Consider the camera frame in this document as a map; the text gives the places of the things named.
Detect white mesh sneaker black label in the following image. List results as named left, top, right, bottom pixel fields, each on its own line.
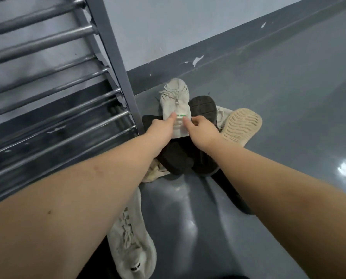
left=107, top=187, right=157, bottom=279

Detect person's left hand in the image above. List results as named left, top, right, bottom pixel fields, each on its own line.
left=143, top=111, right=177, bottom=159

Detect black sneaker orange marks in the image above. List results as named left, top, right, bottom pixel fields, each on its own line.
left=188, top=95, right=220, bottom=176

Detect black white patterned sneaker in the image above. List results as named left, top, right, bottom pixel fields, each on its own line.
left=142, top=114, right=195, bottom=176

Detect person's right forearm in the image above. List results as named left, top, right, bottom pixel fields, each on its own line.
left=207, top=142, right=346, bottom=279

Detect person's right hand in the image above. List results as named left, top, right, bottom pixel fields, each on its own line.
left=182, top=115, right=223, bottom=154

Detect grey metal shoe rack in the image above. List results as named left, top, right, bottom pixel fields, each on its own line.
left=0, top=0, right=144, bottom=207

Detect person's left forearm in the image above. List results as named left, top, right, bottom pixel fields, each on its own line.
left=0, top=133, right=162, bottom=279

